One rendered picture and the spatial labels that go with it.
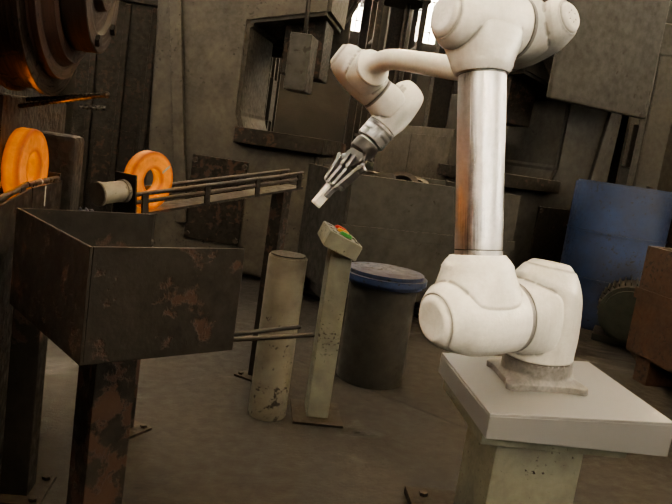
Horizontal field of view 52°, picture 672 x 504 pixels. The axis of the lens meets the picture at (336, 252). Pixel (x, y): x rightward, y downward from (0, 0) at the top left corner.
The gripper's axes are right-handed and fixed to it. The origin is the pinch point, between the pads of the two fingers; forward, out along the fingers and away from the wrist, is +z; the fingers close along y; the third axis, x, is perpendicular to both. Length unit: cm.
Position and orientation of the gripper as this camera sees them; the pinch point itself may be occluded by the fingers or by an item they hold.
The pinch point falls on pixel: (323, 195)
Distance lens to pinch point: 198.1
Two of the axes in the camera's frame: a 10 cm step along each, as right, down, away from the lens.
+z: -6.5, 7.6, -0.5
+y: 5.4, 4.2, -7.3
